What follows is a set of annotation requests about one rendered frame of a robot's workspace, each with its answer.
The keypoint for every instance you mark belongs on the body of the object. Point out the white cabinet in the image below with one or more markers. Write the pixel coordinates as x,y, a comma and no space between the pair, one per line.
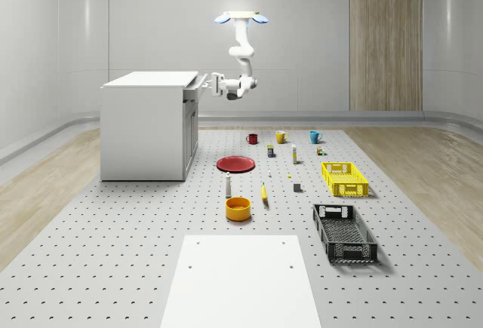
141,128

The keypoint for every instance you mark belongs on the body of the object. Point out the dark grey basket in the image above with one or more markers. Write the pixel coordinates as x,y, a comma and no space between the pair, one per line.
352,252

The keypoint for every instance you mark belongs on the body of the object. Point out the grey cube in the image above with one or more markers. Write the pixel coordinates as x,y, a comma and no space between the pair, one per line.
297,187

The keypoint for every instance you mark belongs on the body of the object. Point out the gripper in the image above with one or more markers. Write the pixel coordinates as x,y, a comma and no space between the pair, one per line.
217,84

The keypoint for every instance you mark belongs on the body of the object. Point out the puzzle cube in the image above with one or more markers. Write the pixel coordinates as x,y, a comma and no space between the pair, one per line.
320,151

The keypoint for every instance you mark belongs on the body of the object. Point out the white board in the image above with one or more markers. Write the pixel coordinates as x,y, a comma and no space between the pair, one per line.
241,286

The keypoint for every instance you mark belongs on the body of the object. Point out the red plate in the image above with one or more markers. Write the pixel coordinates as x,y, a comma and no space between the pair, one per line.
235,164

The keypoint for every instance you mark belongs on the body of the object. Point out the yellow and white box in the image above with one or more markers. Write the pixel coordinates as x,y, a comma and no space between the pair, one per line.
294,154

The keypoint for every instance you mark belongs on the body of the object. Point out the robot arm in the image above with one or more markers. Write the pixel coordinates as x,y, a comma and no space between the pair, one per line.
242,39

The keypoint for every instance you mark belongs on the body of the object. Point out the tall white tube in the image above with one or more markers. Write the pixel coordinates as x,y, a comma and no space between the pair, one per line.
228,186

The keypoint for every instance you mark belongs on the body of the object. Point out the yellow bowl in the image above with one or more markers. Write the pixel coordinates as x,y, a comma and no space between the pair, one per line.
237,213

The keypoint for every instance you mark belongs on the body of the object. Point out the red mug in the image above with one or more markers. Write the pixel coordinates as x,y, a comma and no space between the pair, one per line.
253,139

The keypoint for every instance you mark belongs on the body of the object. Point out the white drawer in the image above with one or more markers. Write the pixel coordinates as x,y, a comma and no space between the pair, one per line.
194,88

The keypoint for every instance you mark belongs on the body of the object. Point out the banana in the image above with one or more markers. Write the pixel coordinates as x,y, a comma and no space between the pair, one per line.
264,194

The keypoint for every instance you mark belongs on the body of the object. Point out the yellow mug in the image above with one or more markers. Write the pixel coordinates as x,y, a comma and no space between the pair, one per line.
280,138

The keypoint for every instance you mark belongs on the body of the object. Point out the yellow basket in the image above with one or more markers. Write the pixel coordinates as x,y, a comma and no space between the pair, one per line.
352,188

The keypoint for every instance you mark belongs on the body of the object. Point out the blue mug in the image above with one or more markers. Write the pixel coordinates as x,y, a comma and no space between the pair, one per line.
314,138

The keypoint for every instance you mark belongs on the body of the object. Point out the flat-sided can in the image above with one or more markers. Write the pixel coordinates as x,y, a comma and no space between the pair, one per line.
270,151

